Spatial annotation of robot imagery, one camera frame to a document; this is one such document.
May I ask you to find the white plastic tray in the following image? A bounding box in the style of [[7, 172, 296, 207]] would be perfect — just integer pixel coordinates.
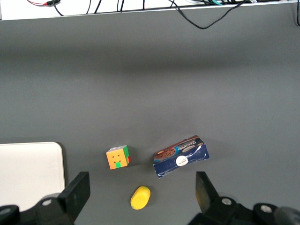
[[0, 141, 66, 207]]

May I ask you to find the colourful puzzle cube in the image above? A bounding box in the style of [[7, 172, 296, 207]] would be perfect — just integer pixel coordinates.
[[105, 145, 131, 170]]

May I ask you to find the thin red cable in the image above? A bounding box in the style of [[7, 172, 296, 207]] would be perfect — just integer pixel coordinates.
[[26, 0, 49, 7]]

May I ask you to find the yellow lemon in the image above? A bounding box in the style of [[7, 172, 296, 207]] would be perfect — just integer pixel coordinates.
[[130, 186, 151, 210]]

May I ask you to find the blue cookie box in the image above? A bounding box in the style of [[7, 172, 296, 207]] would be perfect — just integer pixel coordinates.
[[153, 135, 210, 179]]

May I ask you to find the short black cable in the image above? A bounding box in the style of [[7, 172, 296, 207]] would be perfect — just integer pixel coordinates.
[[52, 0, 65, 17]]

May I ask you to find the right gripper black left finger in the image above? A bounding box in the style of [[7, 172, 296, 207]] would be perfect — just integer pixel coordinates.
[[35, 172, 91, 225]]

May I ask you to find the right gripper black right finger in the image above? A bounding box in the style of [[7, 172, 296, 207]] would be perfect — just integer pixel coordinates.
[[195, 171, 254, 225]]

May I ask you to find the long black looping cable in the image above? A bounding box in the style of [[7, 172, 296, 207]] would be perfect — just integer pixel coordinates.
[[169, 0, 250, 30]]

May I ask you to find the black cable at table edge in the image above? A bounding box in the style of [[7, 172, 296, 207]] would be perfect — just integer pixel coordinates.
[[293, 0, 300, 26]]

